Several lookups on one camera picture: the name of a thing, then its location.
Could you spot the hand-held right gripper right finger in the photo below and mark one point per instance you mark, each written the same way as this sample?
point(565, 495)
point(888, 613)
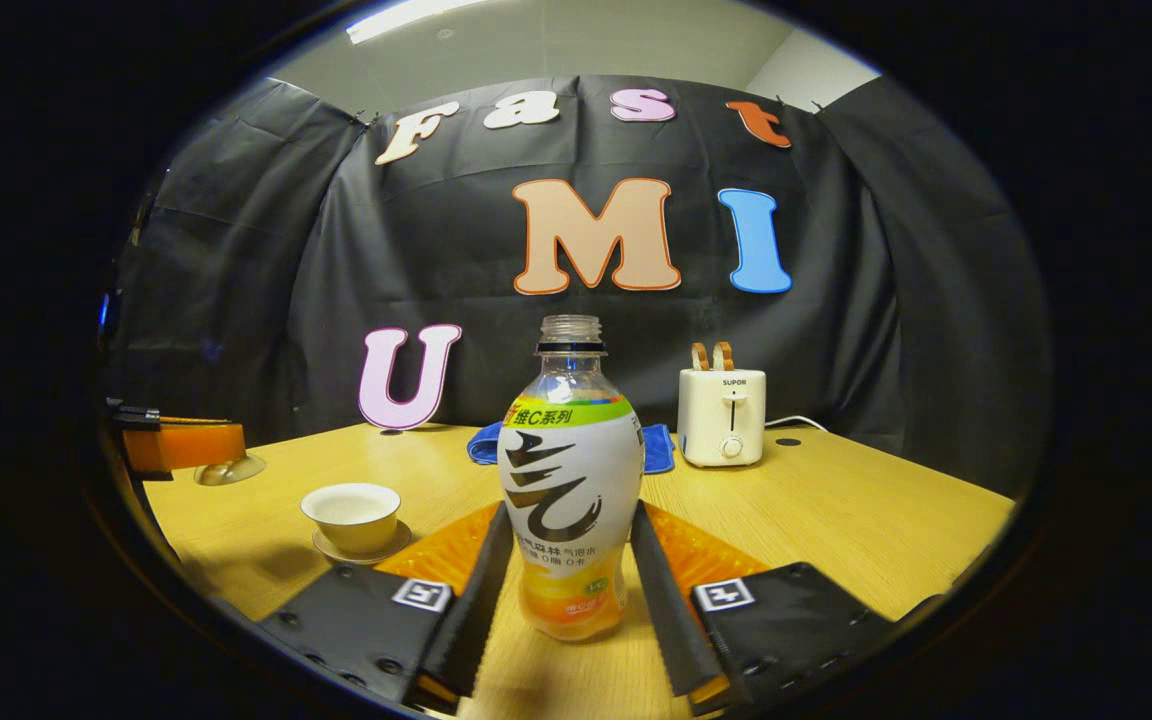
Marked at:
point(671, 600)

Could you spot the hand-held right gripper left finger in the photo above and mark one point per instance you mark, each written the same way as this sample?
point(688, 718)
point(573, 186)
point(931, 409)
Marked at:
point(481, 600)

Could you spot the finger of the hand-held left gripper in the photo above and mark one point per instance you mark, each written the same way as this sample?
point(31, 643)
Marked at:
point(186, 446)
point(136, 412)

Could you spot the cream ceramic teacup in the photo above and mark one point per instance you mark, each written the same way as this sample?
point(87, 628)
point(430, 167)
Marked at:
point(356, 520)

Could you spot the plastic water bottle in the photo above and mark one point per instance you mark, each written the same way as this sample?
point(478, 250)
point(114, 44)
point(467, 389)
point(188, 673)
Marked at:
point(571, 470)

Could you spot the cream ceramic saucer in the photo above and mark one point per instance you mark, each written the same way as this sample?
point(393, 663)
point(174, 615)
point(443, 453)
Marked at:
point(396, 548)

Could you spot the blue towel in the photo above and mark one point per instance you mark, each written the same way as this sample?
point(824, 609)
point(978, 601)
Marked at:
point(484, 442)

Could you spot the white toaster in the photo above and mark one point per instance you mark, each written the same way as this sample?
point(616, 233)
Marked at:
point(721, 415)

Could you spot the toast slice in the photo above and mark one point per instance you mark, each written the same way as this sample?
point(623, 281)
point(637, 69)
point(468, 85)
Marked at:
point(724, 356)
point(700, 357)

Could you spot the black backdrop cloth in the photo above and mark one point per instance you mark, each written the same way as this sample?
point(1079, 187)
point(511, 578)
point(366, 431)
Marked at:
point(436, 250)

